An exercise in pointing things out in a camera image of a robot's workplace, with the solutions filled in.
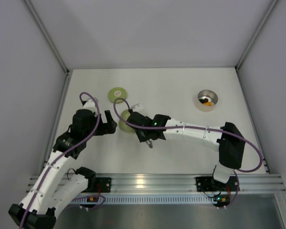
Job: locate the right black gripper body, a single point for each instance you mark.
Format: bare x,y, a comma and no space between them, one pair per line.
137,125

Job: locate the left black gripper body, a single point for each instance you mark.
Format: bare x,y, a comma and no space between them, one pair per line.
104,126

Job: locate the metal serving tongs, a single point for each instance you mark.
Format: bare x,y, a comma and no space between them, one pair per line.
149,143

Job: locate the green round lid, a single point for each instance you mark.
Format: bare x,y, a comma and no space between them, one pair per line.
118,93

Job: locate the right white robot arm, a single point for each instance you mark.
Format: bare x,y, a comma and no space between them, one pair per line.
227,140

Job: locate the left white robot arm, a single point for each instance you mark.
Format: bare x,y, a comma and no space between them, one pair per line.
45,201

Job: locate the green square lunch box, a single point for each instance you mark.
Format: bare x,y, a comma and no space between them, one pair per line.
122,125

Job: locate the metal bowl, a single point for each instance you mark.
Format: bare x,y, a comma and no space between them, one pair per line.
213,99

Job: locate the left black base bracket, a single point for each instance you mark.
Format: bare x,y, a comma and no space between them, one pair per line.
99,185

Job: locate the black base bracket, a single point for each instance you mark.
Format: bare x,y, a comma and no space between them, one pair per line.
208,184
99,185

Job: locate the right black base bracket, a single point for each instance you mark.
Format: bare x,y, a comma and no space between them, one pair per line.
208,184

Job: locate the white slotted cable duct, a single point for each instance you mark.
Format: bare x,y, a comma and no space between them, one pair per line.
157,199

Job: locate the aluminium mounting rail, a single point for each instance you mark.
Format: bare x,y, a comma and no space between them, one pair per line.
188,183

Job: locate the left aluminium frame post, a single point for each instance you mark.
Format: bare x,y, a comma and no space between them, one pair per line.
40,25

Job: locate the aluminium frame post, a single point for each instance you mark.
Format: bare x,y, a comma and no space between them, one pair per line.
40,25
257,32

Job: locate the right aluminium frame post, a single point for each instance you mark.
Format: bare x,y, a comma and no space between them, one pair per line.
257,32

